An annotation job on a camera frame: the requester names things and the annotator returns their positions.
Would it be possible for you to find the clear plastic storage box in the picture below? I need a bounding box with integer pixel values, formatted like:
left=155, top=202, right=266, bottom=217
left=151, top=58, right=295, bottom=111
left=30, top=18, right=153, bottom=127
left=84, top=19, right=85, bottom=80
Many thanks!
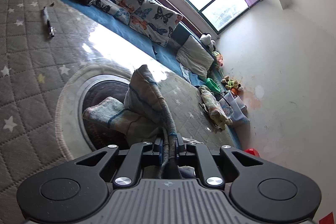
left=218, top=90, right=250, bottom=126

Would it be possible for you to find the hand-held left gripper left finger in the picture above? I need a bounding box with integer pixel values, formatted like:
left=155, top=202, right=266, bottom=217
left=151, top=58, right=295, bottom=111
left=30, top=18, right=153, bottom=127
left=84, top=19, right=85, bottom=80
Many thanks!
left=74, top=137, right=162, bottom=186

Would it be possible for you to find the grey white pillow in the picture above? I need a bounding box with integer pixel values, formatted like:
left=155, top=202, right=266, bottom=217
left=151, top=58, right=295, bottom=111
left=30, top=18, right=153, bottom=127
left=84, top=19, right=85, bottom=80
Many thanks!
left=175, top=35, right=215, bottom=77

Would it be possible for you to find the large butterfly print pillow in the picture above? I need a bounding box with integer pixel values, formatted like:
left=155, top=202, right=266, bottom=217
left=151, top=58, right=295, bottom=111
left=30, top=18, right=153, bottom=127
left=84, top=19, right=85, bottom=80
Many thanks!
left=129, top=0, right=184, bottom=48

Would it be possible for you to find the red flat object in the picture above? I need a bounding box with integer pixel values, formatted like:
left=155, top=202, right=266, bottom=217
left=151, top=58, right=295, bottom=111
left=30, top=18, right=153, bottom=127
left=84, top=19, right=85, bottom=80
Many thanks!
left=319, top=210, right=336, bottom=224

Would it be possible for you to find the grey quilted star table cover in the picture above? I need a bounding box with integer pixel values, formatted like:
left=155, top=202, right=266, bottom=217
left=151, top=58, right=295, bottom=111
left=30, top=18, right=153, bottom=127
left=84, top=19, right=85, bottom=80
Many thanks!
left=0, top=0, right=240, bottom=224

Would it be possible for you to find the orange plush toy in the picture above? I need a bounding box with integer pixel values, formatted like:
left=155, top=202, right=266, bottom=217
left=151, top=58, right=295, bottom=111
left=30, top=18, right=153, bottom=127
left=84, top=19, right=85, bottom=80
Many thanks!
left=214, top=51, right=224, bottom=67

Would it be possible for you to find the panda plush toy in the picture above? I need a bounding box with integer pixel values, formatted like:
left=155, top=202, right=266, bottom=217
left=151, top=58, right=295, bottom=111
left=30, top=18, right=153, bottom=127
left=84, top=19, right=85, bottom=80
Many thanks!
left=200, top=33, right=216, bottom=52

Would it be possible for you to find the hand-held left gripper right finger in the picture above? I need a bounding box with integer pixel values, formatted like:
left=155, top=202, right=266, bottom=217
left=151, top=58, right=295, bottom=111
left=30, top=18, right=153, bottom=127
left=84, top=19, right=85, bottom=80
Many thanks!
left=175, top=135, right=264, bottom=186

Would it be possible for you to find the green plastic bowl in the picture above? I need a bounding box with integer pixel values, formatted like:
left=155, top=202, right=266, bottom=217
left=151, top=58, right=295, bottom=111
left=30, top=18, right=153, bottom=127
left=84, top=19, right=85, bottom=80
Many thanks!
left=205, top=77, right=223, bottom=94

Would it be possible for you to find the blue striped shirt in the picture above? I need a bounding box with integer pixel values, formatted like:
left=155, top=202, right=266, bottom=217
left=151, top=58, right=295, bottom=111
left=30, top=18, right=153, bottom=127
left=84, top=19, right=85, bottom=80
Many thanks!
left=83, top=64, right=204, bottom=180

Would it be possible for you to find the black marker pen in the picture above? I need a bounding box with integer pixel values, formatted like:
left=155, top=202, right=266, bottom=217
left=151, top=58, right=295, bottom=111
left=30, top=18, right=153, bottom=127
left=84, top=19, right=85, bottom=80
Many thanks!
left=42, top=7, right=55, bottom=39

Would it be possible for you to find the folded yellow cloth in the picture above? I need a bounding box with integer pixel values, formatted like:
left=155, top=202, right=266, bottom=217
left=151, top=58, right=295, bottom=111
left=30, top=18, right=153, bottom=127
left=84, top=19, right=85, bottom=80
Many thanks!
left=198, top=85, right=234, bottom=130

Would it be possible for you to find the blue sofa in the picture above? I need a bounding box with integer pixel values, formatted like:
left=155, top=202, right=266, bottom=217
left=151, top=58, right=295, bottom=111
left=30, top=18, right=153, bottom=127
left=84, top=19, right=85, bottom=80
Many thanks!
left=46, top=0, right=250, bottom=151

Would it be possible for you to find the brown green plush toy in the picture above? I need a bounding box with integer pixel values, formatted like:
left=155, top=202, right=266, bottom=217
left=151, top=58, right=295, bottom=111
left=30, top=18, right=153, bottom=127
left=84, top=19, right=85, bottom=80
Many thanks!
left=221, top=76, right=243, bottom=97

